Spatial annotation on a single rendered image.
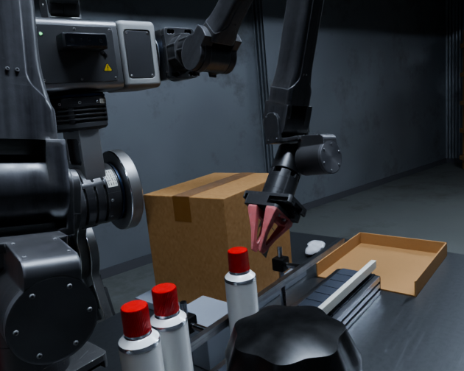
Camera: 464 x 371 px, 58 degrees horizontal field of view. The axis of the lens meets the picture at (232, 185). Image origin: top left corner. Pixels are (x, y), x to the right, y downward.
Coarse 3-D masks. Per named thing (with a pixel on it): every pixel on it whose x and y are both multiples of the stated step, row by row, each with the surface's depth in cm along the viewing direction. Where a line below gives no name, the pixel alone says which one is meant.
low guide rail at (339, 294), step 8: (368, 264) 99; (360, 272) 95; (368, 272) 98; (352, 280) 91; (360, 280) 94; (344, 288) 88; (352, 288) 91; (336, 296) 85; (344, 296) 88; (328, 304) 82; (336, 304) 85; (328, 312) 83
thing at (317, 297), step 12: (336, 276) 103; (348, 276) 102; (372, 276) 101; (324, 288) 97; (336, 288) 97; (360, 288) 95; (312, 300) 92; (324, 300) 91; (348, 300) 91; (336, 312) 86
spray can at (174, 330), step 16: (160, 288) 55; (176, 288) 55; (160, 304) 54; (176, 304) 55; (160, 320) 54; (176, 320) 55; (176, 336) 54; (176, 352) 55; (176, 368) 55; (192, 368) 57
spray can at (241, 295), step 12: (228, 252) 67; (240, 252) 66; (228, 264) 67; (240, 264) 66; (228, 276) 67; (240, 276) 66; (252, 276) 67; (228, 288) 67; (240, 288) 66; (252, 288) 66; (228, 300) 67; (240, 300) 66; (252, 300) 67; (228, 312) 68; (240, 312) 67; (252, 312) 67
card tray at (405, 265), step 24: (360, 240) 137; (384, 240) 132; (408, 240) 127; (336, 264) 122; (360, 264) 120; (384, 264) 118; (408, 264) 117; (432, 264) 109; (384, 288) 104; (408, 288) 103
